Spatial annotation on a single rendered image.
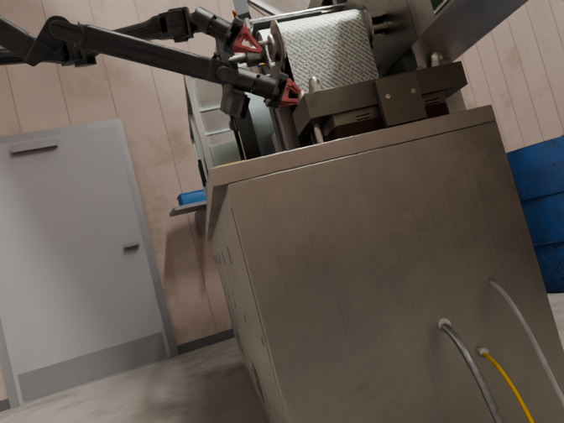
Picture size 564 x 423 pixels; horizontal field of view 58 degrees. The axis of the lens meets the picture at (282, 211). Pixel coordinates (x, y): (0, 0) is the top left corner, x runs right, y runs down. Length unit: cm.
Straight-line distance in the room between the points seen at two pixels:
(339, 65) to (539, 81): 333
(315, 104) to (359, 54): 34
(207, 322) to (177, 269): 55
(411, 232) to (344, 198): 17
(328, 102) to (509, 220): 48
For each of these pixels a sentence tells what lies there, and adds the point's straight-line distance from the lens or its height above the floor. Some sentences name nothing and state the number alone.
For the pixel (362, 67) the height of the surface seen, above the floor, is 112.
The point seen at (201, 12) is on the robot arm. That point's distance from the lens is 150.
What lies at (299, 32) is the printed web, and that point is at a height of 126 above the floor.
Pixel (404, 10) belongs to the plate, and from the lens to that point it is 150.
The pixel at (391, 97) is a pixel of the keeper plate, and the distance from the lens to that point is 122.
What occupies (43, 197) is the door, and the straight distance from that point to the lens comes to 470.
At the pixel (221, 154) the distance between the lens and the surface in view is 239.
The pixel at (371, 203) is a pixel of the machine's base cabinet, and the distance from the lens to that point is 111.
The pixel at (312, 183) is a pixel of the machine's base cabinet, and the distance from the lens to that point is 108.
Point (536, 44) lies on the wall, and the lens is 466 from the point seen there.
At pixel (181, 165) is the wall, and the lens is 481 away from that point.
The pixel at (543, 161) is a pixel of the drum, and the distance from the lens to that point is 341.
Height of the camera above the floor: 71
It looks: 4 degrees up
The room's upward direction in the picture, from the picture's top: 15 degrees counter-clockwise
